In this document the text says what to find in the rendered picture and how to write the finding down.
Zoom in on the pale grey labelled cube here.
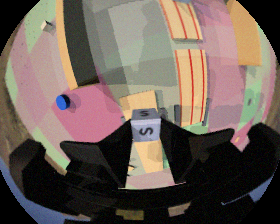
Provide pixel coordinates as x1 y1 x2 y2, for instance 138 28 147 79
131 108 161 143

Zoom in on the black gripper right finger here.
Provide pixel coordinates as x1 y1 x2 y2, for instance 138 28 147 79
160 117 234 184

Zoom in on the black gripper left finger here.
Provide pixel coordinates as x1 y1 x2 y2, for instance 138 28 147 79
60 119 133 188

